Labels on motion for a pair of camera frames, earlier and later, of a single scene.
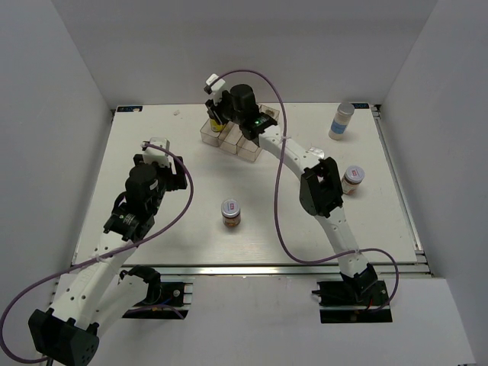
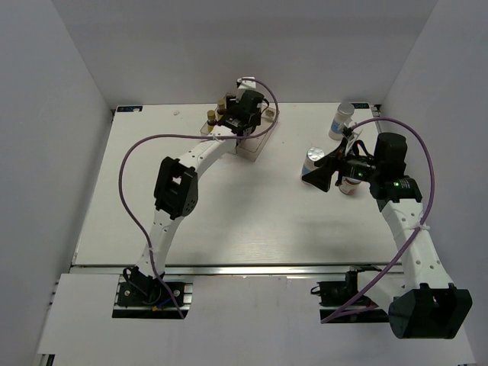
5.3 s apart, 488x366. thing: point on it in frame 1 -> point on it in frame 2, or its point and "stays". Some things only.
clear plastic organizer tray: [226, 139] stays
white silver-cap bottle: [341, 120] stays
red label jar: [352, 178] stays
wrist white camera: [156, 155] -> [245, 83]
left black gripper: [176, 181] -> [231, 104]
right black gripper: [214, 109] -> [320, 177]
